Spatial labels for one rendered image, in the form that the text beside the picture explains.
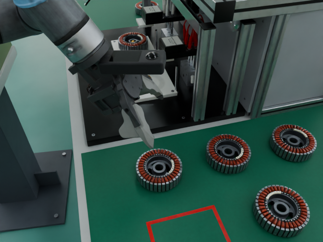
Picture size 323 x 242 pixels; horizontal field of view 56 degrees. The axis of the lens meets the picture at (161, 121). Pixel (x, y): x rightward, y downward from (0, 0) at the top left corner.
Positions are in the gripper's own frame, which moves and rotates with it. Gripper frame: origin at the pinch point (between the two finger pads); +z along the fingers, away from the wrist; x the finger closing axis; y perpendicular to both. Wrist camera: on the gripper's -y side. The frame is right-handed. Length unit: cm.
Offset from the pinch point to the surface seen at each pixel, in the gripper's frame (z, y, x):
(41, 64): 13, 154, -153
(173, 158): 13.6, 5.9, -2.4
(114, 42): -1, 31, -58
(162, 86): 10.8, 12.1, -32.3
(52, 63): 18, 147, -156
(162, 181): 12.7, 7.3, 4.9
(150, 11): -5, 11, -57
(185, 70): 11.7, 4.5, -37.2
